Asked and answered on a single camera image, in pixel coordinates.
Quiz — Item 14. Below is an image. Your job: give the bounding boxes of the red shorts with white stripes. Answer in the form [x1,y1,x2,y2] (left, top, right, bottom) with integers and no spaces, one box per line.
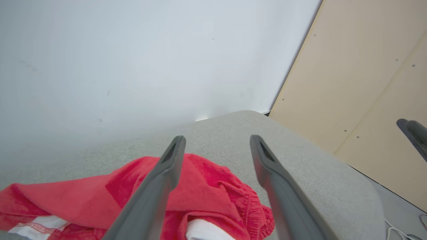
[105,153,276,240]

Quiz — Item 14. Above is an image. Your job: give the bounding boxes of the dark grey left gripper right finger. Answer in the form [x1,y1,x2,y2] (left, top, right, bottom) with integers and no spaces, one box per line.
[250,134,339,240]

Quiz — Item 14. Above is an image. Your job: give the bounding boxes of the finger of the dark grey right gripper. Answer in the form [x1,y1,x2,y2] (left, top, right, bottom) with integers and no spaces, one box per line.
[396,118,411,139]
[405,119,427,163]

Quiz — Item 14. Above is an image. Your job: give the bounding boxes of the white floor cable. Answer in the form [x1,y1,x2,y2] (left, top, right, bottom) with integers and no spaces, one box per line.
[384,218,416,240]

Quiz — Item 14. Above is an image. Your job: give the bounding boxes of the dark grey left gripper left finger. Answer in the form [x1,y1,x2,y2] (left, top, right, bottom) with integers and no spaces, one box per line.
[102,135,186,240]

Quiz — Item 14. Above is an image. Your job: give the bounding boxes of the red white jersey with number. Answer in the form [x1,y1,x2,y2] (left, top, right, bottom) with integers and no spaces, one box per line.
[0,173,236,240]

